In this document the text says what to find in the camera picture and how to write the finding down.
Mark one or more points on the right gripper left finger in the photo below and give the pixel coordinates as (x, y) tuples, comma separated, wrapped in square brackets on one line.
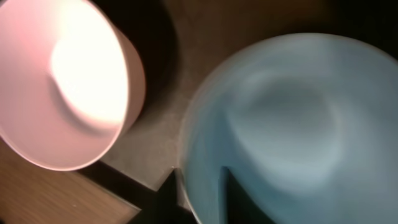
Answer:
[(163, 205)]

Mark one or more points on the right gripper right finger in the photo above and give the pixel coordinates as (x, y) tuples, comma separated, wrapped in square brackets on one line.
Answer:
[(238, 206)]

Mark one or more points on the light blue bowl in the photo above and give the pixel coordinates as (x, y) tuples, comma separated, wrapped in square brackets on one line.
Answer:
[(306, 123)]

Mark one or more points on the pink round bowl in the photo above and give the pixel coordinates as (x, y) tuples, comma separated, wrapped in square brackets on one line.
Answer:
[(71, 82)]

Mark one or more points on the dark brown serving tray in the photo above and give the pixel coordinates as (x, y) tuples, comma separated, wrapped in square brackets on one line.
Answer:
[(181, 41)]

